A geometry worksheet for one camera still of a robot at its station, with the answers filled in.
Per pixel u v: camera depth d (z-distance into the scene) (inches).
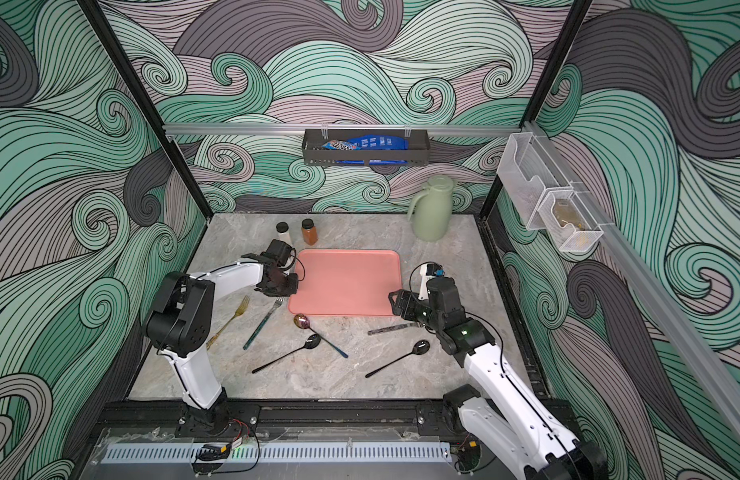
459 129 39.2
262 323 35.5
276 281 29.9
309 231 41.9
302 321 35.1
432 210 40.1
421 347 33.5
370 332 34.6
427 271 27.9
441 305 22.5
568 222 26.3
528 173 30.6
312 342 33.6
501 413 18.7
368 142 36.4
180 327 19.3
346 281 39.8
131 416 29.2
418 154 35.7
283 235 41.1
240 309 36.3
